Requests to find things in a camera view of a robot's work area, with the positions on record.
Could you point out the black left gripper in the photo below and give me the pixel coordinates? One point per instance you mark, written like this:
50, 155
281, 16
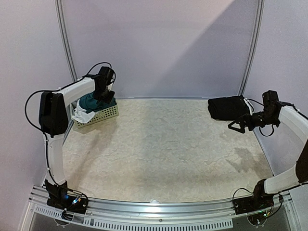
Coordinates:
107, 100

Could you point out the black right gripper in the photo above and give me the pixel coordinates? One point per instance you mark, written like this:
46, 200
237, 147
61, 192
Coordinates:
247, 121

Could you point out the black trousers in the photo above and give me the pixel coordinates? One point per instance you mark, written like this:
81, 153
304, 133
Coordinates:
227, 108

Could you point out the teal green garment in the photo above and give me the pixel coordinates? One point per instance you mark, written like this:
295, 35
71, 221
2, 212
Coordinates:
90, 104

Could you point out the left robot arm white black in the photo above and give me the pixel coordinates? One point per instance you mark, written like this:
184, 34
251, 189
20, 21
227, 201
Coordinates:
53, 119

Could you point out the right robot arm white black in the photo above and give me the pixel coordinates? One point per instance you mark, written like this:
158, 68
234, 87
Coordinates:
289, 152

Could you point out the cream perforated plastic basket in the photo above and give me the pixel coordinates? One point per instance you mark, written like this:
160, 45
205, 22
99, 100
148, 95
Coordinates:
100, 115

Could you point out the white garment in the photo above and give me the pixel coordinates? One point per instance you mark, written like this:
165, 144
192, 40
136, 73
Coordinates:
80, 115

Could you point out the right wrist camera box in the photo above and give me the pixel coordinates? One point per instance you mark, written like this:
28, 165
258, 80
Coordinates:
250, 106

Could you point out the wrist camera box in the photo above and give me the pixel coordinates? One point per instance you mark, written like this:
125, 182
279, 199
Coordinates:
107, 73
250, 106

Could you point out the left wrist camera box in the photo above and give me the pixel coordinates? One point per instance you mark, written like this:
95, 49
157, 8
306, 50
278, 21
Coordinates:
107, 73

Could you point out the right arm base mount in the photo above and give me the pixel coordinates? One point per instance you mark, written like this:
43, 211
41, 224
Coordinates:
258, 207

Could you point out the right aluminium corner post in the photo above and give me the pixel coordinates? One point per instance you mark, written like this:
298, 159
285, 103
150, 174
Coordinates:
253, 46

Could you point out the aluminium corner post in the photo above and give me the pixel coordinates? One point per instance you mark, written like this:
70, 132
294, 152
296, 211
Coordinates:
64, 37
253, 46

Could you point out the left aluminium corner post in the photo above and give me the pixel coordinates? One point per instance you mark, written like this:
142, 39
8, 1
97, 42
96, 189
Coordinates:
64, 37

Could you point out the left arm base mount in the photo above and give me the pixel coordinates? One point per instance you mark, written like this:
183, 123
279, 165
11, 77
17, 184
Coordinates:
67, 200

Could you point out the aluminium front rail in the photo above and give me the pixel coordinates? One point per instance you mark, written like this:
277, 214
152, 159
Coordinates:
109, 215

